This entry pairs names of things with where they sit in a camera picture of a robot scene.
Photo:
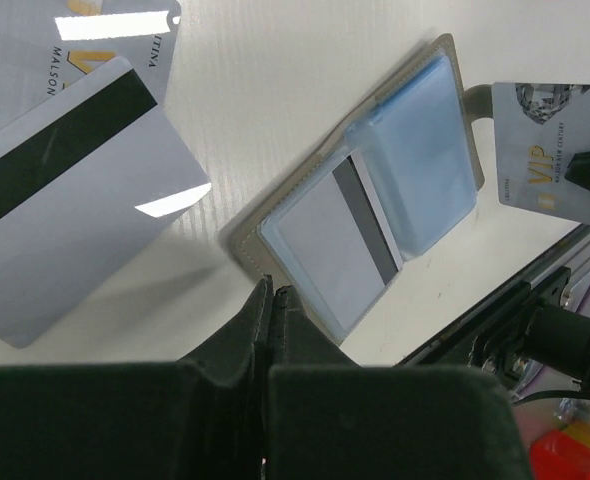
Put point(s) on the silver diamond print card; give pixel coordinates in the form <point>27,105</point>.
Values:
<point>538,129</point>

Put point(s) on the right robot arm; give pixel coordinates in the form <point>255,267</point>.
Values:
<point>556,337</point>

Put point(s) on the red plastic object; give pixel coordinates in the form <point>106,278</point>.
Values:
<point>562,454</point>

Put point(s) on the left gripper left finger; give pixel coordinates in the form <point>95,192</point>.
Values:
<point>198,417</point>

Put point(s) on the grey card holder wallet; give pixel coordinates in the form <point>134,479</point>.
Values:
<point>395,176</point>

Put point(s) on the silver card beside diamond card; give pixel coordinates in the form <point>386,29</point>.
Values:
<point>45,46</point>

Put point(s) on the silver card with stripe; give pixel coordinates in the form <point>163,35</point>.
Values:
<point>88,179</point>

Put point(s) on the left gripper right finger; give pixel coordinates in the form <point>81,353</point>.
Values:
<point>329,418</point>

